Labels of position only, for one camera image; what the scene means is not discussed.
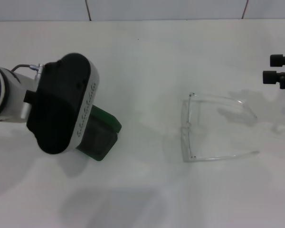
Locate green glasses case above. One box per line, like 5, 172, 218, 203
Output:
75, 105, 123, 162

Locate left wrist dark cable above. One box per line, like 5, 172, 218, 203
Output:
10, 63, 47, 80

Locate clear white glasses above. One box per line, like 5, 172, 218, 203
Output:
181, 92, 261, 163

